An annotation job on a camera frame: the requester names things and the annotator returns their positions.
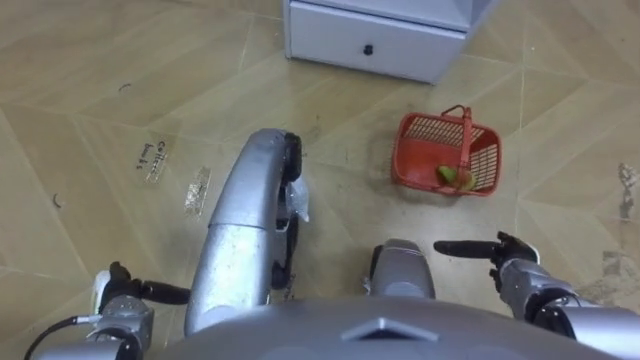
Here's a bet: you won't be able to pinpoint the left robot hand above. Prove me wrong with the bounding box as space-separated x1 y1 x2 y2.
91 260 192 315

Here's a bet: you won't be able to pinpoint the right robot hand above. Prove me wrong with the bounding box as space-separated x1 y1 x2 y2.
433 230 541 294

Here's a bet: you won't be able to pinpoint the red plastic basket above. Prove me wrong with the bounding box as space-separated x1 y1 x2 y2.
390 103 503 198

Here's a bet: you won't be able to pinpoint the green yellow fruit soft toy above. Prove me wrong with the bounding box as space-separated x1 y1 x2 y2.
436 164 478 193

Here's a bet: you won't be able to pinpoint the clear tape strip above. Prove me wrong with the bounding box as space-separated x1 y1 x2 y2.
183 165 212 219

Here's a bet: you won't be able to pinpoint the robot legs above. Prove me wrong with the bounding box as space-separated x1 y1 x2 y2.
183 127 437 337

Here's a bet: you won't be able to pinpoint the robot body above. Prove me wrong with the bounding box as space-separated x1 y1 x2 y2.
149 297 626 360

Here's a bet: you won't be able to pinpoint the white bedside cabinet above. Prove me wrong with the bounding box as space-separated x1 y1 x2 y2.
282 0 495 86

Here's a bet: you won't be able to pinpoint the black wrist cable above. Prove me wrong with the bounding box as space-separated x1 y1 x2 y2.
23 314 104 360

